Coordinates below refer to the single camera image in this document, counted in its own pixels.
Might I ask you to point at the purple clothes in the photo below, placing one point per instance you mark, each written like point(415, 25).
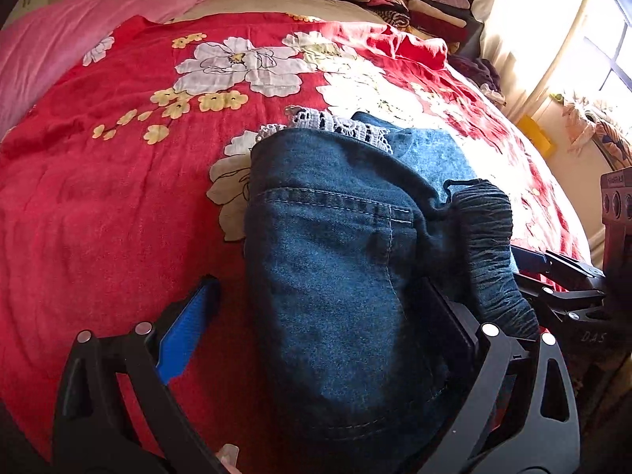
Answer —
point(474, 71)

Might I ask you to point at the yellow bag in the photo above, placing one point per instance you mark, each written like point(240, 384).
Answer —
point(535, 133)

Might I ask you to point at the window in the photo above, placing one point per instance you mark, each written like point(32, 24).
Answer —
point(607, 44)

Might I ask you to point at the beige bed cover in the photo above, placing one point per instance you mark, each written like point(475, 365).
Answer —
point(276, 6)

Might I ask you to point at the red floral bed sheet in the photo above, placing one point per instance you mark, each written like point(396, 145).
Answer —
point(123, 207)

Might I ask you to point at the floral cloth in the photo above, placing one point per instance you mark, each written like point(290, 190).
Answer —
point(597, 126)

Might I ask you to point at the blue denim pants lace trim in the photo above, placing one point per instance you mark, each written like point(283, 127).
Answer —
point(335, 256)

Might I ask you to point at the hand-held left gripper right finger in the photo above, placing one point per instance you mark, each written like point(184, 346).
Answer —
point(496, 355)

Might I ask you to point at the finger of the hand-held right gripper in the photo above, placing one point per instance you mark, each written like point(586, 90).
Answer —
point(563, 303)
point(533, 256)

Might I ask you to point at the pink blanket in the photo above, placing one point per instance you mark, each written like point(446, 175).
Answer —
point(64, 29)

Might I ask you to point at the stack of folded clothes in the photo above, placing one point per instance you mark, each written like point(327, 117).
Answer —
point(424, 5)

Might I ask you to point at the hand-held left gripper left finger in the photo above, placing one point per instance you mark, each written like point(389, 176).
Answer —
point(182, 333)

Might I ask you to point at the cream curtain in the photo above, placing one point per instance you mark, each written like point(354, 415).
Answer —
point(523, 24)

